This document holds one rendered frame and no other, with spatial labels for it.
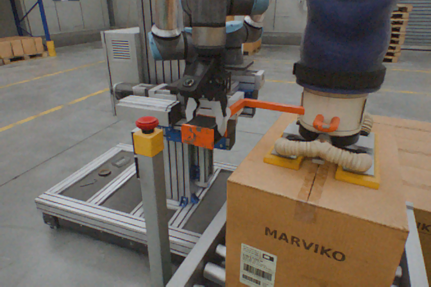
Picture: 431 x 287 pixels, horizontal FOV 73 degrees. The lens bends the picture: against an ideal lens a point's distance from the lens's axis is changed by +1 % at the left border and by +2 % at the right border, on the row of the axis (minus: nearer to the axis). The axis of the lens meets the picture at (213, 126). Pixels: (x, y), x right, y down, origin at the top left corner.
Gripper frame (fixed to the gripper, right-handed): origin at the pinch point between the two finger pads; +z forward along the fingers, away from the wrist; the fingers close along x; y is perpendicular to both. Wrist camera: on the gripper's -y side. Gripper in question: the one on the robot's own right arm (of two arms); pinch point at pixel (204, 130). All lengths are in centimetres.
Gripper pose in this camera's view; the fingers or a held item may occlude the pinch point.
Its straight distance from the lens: 71.8
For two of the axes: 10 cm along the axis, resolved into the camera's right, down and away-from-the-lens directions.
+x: -8.9, -1.8, 4.2
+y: 4.6, -3.4, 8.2
